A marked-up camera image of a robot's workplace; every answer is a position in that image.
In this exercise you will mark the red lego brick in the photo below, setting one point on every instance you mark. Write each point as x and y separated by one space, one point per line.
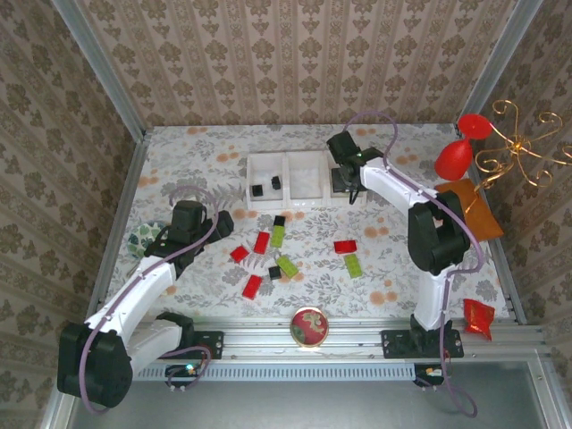
252 286
345 246
262 242
239 254

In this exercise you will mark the white three-compartment container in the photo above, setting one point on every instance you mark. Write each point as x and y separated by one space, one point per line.
304 203

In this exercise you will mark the small black lego brick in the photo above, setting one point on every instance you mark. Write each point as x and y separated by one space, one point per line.
274 272
275 182
280 221
258 190

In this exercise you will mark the long green lego brick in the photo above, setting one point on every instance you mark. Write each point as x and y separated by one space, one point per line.
353 266
287 266
277 236

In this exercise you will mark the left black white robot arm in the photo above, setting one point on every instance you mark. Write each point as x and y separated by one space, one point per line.
134 290

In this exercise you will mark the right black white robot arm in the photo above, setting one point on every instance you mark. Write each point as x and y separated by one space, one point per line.
431 304

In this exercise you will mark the green leaf patterned bowl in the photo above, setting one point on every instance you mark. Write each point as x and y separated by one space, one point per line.
140 239

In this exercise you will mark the floral tablecloth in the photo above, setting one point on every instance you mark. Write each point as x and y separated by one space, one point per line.
313 295

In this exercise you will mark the red plastic goblet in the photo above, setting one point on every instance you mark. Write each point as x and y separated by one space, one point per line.
456 156

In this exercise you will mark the round red floral tin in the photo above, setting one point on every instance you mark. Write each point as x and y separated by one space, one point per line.
308 327

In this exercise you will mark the small black controller board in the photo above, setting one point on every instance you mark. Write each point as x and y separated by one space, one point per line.
179 372
429 372

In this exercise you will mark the red foil packet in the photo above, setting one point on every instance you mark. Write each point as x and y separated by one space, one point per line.
478 315

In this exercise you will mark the grey metal base panel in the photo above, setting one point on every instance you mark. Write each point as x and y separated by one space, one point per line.
290 406

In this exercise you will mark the aluminium side rail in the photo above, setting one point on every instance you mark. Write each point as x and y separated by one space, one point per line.
504 268
123 201

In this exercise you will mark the aluminium front rail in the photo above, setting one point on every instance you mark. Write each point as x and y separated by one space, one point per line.
259 342

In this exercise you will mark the aluminium frame post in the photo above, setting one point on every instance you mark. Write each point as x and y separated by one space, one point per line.
106 76
500 62

